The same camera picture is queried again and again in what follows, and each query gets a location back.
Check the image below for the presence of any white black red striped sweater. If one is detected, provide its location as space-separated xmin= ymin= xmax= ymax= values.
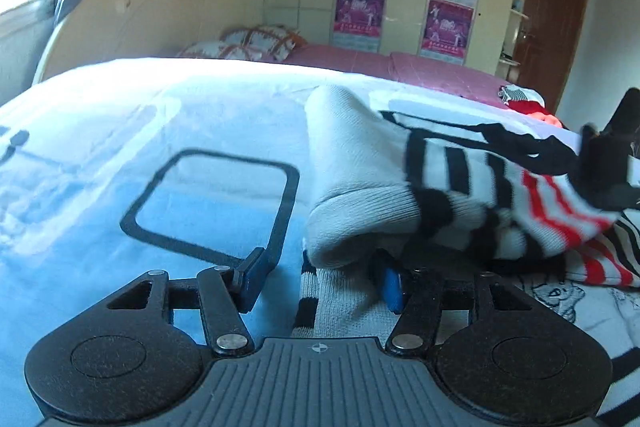
xmin=292 ymin=84 xmax=640 ymax=340

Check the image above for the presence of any pink bed sheet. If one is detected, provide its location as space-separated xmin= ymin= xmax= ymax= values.
xmin=280 ymin=42 xmax=546 ymax=112

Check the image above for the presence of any cream round headboard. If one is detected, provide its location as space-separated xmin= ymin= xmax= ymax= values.
xmin=32 ymin=0 xmax=271 ymax=82

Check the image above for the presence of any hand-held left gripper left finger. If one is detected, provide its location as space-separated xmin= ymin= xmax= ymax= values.
xmin=106 ymin=247 xmax=267 ymax=358

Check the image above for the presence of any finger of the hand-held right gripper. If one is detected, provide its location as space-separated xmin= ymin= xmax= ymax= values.
xmin=572 ymin=124 xmax=640 ymax=210

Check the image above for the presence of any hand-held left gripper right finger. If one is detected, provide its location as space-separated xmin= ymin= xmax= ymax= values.
xmin=370 ymin=257 xmax=523 ymax=353

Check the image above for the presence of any grey striped garment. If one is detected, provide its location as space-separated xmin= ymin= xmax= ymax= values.
xmin=497 ymin=84 xmax=530 ymax=104

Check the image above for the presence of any brown wooden door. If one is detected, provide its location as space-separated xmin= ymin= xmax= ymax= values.
xmin=512 ymin=0 xmax=591 ymax=108

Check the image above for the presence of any patterned white orange pillow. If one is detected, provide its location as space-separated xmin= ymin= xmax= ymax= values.
xmin=220 ymin=24 xmax=306 ymax=60
xmin=177 ymin=39 xmax=286 ymax=62

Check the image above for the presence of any cream corner shelf unit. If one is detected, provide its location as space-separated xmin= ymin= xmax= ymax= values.
xmin=495 ymin=0 xmax=538 ymax=80

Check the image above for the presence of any red orange garment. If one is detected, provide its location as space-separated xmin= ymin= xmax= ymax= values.
xmin=505 ymin=99 xmax=563 ymax=128

